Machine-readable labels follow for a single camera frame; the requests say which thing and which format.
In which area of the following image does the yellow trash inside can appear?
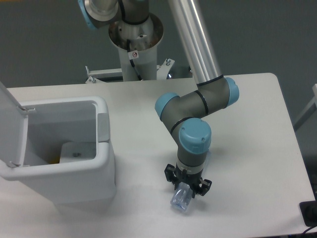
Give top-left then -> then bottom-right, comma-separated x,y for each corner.
49,156 -> 60,164

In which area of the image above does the white metal base frame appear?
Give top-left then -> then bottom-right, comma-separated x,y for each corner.
85,58 -> 196,84

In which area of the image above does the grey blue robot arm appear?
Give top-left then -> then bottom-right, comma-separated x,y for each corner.
78,0 -> 239,196

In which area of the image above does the black device at table corner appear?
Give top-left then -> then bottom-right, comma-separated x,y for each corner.
299,200 -> 317,227

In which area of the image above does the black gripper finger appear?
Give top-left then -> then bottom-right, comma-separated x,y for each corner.
191,178 -> 212,198
164,164 -> 179,190

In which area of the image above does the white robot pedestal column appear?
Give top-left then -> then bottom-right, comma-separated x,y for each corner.
108,13 -> 163,81

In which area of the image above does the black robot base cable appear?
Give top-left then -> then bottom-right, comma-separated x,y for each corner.
126,39 -> 144,81

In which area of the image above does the white frame at right edge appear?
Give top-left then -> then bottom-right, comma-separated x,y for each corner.
293,84 -> 317,131

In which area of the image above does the clear plastic water bottle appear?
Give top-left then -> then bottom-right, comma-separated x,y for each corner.
170,148 -> 213,214

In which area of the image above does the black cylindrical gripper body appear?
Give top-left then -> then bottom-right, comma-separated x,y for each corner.
175,162 -> 205,188

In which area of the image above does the white plastic trash can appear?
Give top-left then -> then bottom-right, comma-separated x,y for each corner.
0,96 -> 116,204

